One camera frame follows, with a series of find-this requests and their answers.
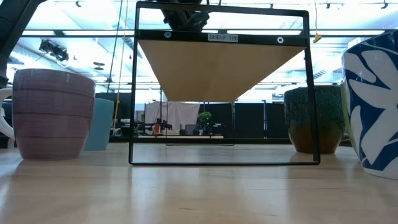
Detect black ceiling spotlight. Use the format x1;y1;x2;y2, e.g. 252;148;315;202
39;39;70;62

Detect large black screen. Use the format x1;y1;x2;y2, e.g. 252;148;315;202
113;92;133;121

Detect yellow hanging hook cord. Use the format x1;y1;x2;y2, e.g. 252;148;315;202
312;0;323;44

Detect dark green brown mug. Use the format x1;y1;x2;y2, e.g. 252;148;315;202
283;85;346;155

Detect blue white floral mug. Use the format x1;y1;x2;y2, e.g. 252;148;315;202
340;29;398;180

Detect small grey monitor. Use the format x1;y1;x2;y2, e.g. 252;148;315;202
185;124;200;136

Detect black partition panels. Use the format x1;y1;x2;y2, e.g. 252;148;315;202
198;101;295;139

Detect purple ribbed mug white handle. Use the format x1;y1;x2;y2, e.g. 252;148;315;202
0;68;96;161

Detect light blue mug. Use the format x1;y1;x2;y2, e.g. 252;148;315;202
83;98;115;152

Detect white hanging cloth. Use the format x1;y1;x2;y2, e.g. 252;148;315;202
145;101;201;135

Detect white shelf label sticker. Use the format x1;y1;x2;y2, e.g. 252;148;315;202
207;33;239;43

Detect black metal shelf wooden board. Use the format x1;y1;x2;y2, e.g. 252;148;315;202
128;0;322;166

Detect green hanging cable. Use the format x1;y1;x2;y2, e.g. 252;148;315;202
105;0;124;94

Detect green potted plant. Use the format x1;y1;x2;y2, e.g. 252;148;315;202
198;111;213;135

